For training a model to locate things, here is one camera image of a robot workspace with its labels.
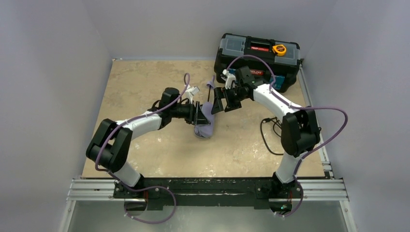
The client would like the lavender folding umbrella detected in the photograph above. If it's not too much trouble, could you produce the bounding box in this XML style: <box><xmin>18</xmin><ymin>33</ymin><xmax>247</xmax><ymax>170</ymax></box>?
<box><xmin>206</xmin><ymin>75</ymin><xmax>216</xmax><ymax>102</ymax></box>

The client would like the lavender umbrella case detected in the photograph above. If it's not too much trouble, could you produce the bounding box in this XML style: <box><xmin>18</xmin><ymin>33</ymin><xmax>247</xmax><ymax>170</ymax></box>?
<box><xmin>194</xmin><ymin>102</ymin><xmax>215</xmax><ymax>139</ymax></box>

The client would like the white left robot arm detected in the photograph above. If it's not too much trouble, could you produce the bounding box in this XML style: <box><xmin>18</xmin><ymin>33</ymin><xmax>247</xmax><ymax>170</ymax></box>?
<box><xmin>86</xmin><ymin>87</ymin><xmax>214</xmax><ymax>189</ymax></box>

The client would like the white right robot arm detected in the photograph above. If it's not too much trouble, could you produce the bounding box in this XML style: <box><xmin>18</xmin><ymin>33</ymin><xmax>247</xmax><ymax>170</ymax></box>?
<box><xmin>211</xmin><ymin>66</ymin><xmax>320</xmax><ymax>184</ymax></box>

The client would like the black plastic toolbox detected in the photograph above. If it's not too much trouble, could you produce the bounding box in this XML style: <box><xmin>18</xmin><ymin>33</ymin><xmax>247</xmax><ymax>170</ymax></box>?
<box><xmin>214</xmin><ymin>33</ymin><xmax>301</xmax><ymax>93</ymax></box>

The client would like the yellow tape measure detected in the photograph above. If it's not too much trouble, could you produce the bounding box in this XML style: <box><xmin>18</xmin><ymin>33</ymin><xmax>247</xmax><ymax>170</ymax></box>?
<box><xmin>272</xmin><ymin>44</ymin><xmax>287</xmax><ymax>57</ymax></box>

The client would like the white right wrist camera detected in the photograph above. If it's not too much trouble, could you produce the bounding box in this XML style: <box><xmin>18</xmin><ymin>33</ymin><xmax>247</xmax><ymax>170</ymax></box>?
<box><xmin>222</xmin><ymin>69</ymin><xmax>236</xmax><ymax>89</ymax></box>

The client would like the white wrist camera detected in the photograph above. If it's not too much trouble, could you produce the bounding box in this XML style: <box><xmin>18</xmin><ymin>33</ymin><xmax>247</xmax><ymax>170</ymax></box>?
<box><xmin>184</xmin><ymin>85</ymin><xmax>200</xmax><ymax>103</ymax></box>
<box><xmin>222</xmin><ymin>69</ymin><xmax>236</xmax><ymax>89</ymax></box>

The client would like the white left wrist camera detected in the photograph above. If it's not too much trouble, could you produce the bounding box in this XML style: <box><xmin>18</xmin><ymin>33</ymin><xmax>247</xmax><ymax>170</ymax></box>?
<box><xmin>184</xmin><ymin>85</ymin><xmax>200</xmax><ymax>103</ymax></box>

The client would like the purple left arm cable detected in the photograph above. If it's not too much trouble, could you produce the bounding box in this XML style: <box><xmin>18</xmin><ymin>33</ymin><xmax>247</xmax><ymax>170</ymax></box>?
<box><xmin>94</xmin><ymin>72</ymin><xmax>191</xmax><ymax>224</ymax></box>

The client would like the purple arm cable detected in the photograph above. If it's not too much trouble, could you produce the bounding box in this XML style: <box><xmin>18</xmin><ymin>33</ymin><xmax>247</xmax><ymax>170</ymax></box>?
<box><xmin>225</xmin><ymin>55</ymin><xmax>349</xmax><ymax>218</ymax></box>
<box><xmin>94</xmin><ymin>72</ymin><xmax>191</xmax><ymax>224</ymax></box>

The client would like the black USB cable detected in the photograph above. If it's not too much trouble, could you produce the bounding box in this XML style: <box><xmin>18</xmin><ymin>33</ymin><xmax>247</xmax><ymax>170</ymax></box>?
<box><xmin>259</xmin><ymin>116</ymin><xmax>291</xmax><ymax>157</ymax></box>

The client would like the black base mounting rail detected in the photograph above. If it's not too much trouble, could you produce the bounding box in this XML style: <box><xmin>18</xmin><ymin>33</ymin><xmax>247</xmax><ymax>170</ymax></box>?
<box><xmin>113</xmin><ymin>177</ymin><xmax>303</xmax><ymax>213</ymax></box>

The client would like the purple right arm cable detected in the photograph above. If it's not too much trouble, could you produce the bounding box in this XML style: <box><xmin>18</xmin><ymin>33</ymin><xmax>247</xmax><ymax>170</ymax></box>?
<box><xmin>225</xmin><ymin>55</ymin><xmax>349</xmax><ymax>218</ymax></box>

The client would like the aluminium frame rail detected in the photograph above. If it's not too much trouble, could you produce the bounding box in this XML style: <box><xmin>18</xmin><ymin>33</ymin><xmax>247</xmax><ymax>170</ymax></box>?
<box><xmin>65</xmin><ymin>60</ymin><xmax>350</xmax><ymax>232</ymax></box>

